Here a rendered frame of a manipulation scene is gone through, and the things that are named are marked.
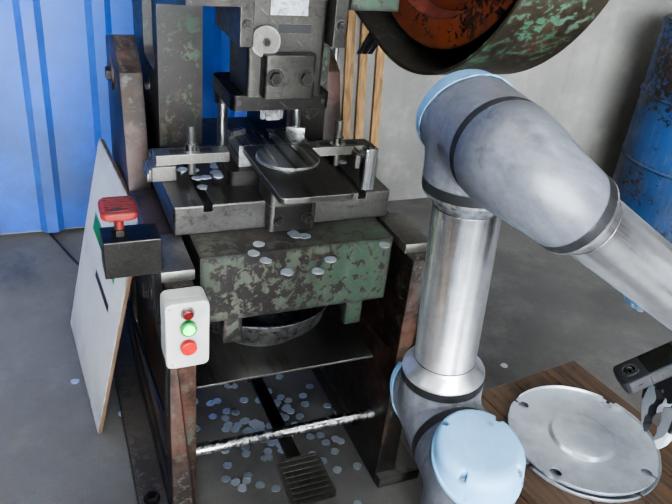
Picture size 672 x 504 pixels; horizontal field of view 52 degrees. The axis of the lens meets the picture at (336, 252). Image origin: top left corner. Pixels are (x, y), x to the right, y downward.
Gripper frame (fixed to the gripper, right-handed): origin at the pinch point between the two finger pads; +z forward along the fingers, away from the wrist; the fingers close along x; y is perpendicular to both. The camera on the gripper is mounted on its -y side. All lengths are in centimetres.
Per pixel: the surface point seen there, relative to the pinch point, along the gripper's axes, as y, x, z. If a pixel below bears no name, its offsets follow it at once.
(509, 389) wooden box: -9.0, 31.0, 17.6
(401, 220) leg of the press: -33, 51, -12
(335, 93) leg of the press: -43, 91, -26
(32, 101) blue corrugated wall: -134, 155, 1
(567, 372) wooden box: 6.7, 36.5, 17.7
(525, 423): -9.9, 19.8, 16.6
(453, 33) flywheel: -26, 58, -49
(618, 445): 6.8, 13.4, 16.7
